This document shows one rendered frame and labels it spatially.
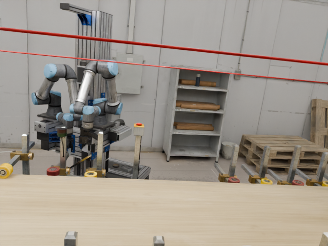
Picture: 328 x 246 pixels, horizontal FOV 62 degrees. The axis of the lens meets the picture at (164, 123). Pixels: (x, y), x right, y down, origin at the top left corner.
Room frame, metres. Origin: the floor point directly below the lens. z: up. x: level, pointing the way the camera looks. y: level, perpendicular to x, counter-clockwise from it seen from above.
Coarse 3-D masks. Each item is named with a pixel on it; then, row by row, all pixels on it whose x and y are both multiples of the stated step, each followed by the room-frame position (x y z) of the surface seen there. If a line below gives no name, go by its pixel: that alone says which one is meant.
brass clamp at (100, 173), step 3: (90, 168) 1.81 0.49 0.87; (93, 168) 1.81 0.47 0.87; (96, 168) 1.82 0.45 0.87; (102, 168) 1.83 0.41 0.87; (87, 171) 1.77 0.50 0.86; (96, 171) 1.78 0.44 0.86; (99, 171) 1.78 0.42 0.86; (102, 171) 1.79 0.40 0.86; (105, 171) 1.83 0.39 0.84; (99, 174) 1.78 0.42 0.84; (102, 174) 1.78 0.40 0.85
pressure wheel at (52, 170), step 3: (48, 168) 1.66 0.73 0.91; (51, 168) 1.67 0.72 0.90; (54, 168) 1.67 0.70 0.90; (57, 168) 1.67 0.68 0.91; (48, 171) 1.62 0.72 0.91; (51, 171) 1.62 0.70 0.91; (54, 171) 1.63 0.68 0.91; (57, 171) 1.64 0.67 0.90; (48, 174) 1.62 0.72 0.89; (51, 174) 1.62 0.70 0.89; (54, 174) 1.62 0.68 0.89; (57, 174) 1.64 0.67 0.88
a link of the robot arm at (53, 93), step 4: (52, 92) 2.51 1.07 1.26; (56, 92) 2.52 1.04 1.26; (60, 92) 2.58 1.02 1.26; (52, 96) 2.50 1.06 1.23; (56, 96) 2.52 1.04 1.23; (60, 96) 2.55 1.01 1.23; (52, 100) 2.49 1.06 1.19; (56, 100) 2.52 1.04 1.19; (60, 100) 2.56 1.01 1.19; (52, 104) 2.51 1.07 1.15; (56, 104) 2.52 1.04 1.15; (60, 104) 2.56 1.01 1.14
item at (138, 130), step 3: (135, 123) 1.87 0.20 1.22; (135, 126) 1.81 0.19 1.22; (138, 126) 1.81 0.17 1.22; (141, 126) 1.81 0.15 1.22; (135, 129) 1.81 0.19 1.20; (138, 129) 1.81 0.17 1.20; (141, 129) 1.81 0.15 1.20; (135, 132) 1.81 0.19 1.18; (138, 132) 1.81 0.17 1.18; (141, 132) 1.81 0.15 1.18; (135, 135) 1.81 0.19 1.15; (138, 135) 1.81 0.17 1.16; (141, 135) 1.81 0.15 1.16
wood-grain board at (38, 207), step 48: (0, 192) 1.32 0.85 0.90; (48, 192) 1.37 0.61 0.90; (96, 192) 1.43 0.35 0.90; (144, 192) 1.49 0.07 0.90; (192, 192) 1.55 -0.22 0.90; (240, 192) 1.62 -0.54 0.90; (288, 192) 1.69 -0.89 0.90; (0, 240) 0.97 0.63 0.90; (48, 240) 1.00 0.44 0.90; (96, 240) 1.03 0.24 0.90; (144, 240) 1.06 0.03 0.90; (192, 240) 1.10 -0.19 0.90; (240, 240) 1.13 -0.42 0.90; (288, 240) 1.17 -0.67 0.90
